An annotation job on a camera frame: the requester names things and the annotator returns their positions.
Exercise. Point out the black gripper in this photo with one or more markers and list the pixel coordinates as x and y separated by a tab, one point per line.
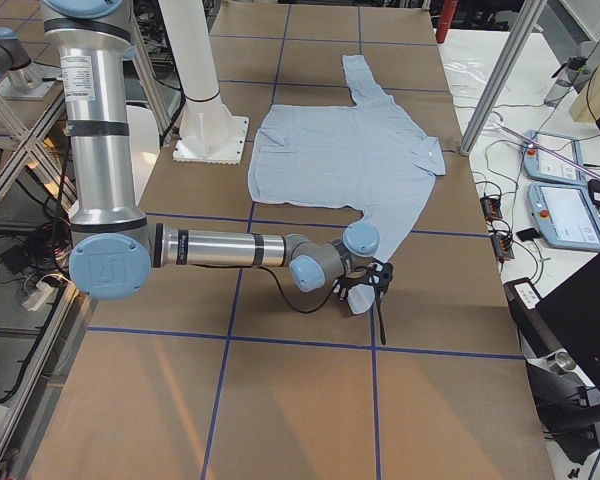
343	290

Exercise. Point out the light blue button-up shirt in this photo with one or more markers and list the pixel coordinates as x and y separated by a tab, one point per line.
371	157

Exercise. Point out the small brown electronics board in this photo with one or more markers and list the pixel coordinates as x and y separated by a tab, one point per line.
502	246

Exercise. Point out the small black electronics box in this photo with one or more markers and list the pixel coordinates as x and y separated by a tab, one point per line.
491	208

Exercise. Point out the black box with label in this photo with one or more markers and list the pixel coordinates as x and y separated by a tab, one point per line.
522	298

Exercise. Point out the brown paper table cover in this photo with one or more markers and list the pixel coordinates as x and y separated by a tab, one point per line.
228	374

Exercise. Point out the silver metal cup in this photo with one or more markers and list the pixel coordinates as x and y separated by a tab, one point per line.
560	363

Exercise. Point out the lower teach pendant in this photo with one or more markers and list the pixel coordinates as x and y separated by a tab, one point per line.
565	216

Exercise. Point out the teach pendant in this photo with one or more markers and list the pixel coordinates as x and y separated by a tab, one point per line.
542	166
565	216

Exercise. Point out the upper teach pendant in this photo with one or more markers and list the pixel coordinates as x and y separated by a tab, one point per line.
542	166

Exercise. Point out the black laptop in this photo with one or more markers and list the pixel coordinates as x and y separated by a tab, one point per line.
572	313

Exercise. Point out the black power adapter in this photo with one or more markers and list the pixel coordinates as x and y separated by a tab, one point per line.
593	186

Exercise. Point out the red fire extinguisher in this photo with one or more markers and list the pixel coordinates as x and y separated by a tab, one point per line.
445	20

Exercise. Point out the wooden board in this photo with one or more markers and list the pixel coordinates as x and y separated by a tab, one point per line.
586	107

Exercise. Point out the white power strip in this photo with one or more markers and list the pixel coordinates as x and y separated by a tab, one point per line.
40	294

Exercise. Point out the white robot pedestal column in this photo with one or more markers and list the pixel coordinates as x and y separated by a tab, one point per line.
208	132

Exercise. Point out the aluminium frame post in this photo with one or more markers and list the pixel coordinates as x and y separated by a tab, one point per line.
516	40

